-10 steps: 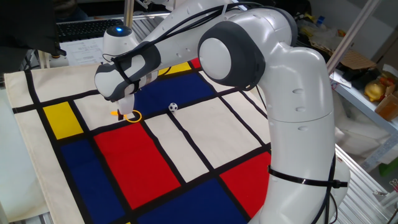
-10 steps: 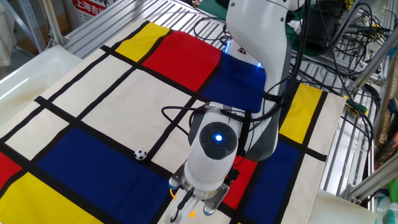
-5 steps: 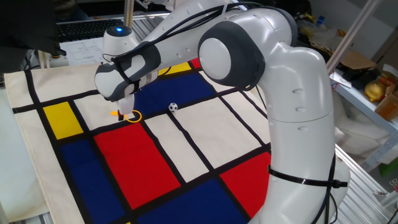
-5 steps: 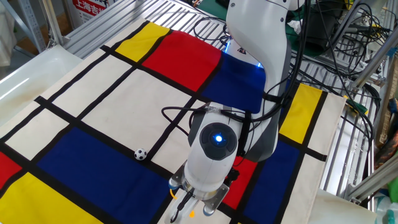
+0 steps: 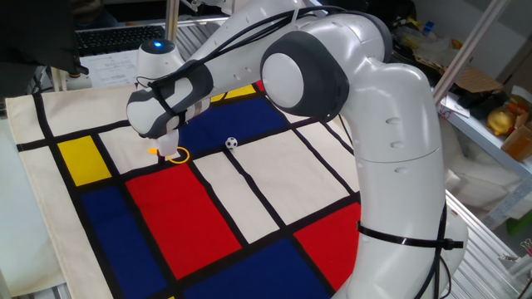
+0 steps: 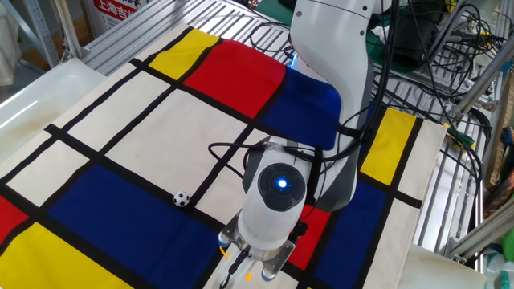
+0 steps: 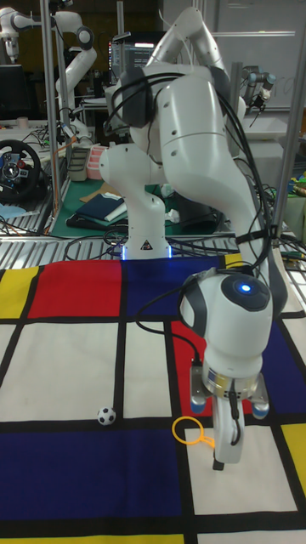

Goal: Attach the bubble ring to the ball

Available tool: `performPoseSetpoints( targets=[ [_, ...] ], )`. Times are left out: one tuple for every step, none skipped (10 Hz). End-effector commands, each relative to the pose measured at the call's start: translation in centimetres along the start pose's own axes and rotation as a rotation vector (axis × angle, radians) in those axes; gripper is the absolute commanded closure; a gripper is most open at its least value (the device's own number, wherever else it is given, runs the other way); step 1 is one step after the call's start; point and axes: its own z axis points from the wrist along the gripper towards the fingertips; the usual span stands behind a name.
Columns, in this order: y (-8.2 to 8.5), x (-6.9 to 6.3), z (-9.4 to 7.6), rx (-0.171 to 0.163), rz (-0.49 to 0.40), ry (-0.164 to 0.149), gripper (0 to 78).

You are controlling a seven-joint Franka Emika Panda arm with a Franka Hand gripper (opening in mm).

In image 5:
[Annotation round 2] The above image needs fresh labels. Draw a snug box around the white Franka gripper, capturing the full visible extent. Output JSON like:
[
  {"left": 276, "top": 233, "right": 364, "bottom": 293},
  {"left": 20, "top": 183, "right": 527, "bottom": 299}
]
[{"left": 156, "top": 129, "right": 181, "bottom": 164}]

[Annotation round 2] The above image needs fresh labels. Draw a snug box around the orange bubble ring wand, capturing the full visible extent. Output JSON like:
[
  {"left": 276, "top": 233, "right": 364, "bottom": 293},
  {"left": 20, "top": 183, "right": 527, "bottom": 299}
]
[{"left": 147, "top": 146, "right": 191, "bottom": 165}]

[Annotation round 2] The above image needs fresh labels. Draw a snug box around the Mondrian colour block cloth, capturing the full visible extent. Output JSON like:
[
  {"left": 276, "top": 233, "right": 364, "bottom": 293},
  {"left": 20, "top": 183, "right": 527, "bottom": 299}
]
[{"left": 4, "top": 81, "right": 362, "bottom": 299}]

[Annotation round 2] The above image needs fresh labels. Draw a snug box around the printed white paper sheet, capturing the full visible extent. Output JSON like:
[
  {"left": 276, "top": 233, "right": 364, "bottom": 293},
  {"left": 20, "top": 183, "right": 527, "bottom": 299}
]
[{"left": 79, "top": 48, "right": 140, "bottom": 89}]

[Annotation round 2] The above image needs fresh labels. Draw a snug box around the black computer keyboard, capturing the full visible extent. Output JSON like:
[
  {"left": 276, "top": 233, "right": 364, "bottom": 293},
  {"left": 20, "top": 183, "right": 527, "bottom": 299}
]
[{"left": 76, "top": 25, "right": 166, "bottom": 57}]

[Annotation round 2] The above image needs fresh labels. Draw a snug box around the person in dark clothes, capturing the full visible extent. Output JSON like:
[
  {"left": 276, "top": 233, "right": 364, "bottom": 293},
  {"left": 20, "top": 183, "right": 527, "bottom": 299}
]
[{"left": 70, "top": 0, "right": 121, "bottom": 30}]

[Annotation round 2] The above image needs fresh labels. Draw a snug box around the black monitor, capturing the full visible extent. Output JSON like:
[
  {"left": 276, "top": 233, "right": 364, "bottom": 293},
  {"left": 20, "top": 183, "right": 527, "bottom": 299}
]
[{"left": 0, "top": 0, "right": 91, "bottom": 100}]

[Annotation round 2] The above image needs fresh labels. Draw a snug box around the brown cardboard sheet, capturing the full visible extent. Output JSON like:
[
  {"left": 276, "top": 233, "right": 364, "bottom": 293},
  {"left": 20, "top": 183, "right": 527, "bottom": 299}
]
[{"left": 415, "top": 41, "right": 505, "bottom": 95}]

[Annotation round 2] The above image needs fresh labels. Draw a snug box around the yellow toy figure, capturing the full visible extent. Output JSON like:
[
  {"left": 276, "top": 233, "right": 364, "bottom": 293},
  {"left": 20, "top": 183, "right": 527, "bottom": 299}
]
[{"left": 486, "top": 105, "right": 517, "bottom": 137}]

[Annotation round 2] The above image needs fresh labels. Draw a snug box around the orange cardboard box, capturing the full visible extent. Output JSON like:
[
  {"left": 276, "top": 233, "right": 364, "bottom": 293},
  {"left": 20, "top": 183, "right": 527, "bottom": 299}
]
[{"left": 500, "top": 112, "right": 532, "bottom": 163}]

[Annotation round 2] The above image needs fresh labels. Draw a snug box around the green plastic object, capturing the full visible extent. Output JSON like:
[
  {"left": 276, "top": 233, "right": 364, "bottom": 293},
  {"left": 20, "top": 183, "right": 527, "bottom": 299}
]
[{"left": 505, "top": 208, "right": 532, "bottom": 237}]

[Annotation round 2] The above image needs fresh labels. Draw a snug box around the upright aluminium frame post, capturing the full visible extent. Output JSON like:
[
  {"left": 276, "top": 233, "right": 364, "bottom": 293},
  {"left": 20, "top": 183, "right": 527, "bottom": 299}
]
[{"left": 165, "top": 0, "right": 180, "bottom": 42}]

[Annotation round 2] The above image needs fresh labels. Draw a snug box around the slanted aluminium frame post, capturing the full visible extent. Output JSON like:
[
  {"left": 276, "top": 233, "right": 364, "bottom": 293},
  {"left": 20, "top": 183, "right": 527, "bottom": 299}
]
[{"left": 431, "top": 0, "right": 510, "bottom": 105}]

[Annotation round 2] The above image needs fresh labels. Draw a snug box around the aluminium shelf rail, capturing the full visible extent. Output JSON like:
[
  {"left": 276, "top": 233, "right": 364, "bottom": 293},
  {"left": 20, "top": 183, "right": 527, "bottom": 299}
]
[{"left": 446, "top": 110, "right": 532, "bottom": 229}]

